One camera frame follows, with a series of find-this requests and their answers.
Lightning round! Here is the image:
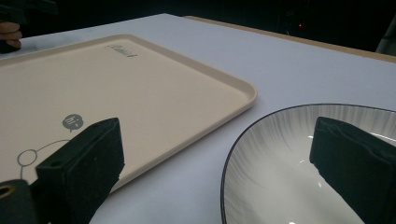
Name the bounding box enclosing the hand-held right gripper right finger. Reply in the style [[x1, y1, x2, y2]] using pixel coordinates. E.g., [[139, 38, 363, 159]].
[[308, 116, 396, 224]]

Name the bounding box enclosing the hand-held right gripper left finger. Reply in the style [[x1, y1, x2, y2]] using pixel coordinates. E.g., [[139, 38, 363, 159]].
[[35, 117, 126, 224]]

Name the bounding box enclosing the white striped plate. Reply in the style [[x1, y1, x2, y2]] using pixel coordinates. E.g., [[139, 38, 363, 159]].
[[219, 103, 396, 224]]

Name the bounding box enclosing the beige plastic tray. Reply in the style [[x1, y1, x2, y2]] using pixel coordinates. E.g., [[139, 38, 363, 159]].
[[0, 34, 259, 193]]

